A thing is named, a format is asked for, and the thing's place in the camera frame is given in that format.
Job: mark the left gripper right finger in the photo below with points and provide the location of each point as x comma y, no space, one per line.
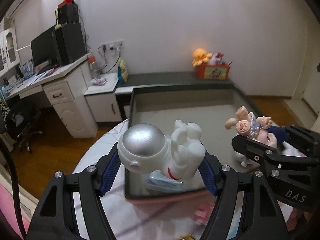
261,216

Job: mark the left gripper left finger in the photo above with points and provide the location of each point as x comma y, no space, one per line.
66,196

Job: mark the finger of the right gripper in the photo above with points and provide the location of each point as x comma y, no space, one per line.
255,149
304,140

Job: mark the pink pig doll figurine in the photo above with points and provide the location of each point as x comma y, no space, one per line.
248,125

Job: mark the white astronaut figurine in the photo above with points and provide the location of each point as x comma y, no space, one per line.
143,148

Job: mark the pink quilt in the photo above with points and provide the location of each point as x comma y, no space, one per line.
7,208

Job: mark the pink black storage box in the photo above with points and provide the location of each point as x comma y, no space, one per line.
210,109

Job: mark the striped white table cloth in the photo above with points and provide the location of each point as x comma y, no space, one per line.
151,221

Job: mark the red toy storage box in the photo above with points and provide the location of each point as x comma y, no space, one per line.
212,72

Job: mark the purple plush toy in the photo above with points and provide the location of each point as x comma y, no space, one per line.
215,60

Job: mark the blue face mask pack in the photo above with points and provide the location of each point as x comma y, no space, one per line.
158,182

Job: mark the black office chair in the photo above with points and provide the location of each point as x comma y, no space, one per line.
21,122

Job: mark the orange octopus plush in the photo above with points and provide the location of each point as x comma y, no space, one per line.
200,56

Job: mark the white desk with drawers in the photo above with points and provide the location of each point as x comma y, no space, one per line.
64,89

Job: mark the yellow blue snack bag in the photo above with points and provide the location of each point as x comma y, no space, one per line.
122,71

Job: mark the orange cap water bottle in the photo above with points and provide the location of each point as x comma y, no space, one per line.
92,66

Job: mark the black computer monitor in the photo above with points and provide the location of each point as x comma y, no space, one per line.
42,48

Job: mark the white glass door cabinet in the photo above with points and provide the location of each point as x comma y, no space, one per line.
9,55

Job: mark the black computer tower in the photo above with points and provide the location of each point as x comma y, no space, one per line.
69,43

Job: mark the black speaker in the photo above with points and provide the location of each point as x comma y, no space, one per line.
68,13

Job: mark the wall power outlet strip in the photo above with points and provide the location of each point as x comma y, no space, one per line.
117,45

